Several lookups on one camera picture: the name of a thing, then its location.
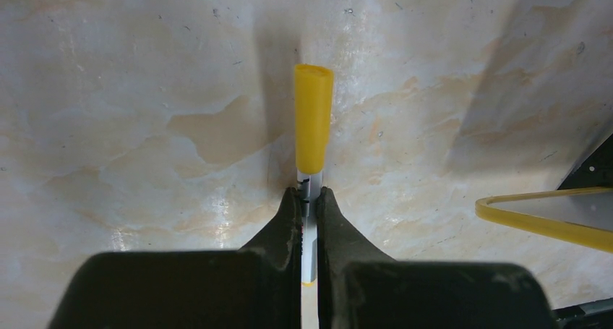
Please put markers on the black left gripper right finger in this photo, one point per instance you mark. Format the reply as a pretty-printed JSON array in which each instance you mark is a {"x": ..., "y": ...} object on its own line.
[{"x": 360, "y": 286}]

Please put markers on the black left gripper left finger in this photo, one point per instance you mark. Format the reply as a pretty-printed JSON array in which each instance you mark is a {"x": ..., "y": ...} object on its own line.
[{"x": 255, "y": 286}]

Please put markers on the white marker pen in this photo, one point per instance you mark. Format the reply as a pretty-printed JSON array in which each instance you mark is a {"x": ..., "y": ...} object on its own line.
[{"x": 309, "y": 189}]

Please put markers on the yellow marker cap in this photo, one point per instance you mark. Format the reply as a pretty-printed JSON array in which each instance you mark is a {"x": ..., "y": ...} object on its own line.
[{"x": 313, "y": 96}]

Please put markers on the yellow framed whiteboard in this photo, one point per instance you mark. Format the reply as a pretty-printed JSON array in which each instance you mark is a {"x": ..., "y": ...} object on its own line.
[{"x": 579, "y": 216}]

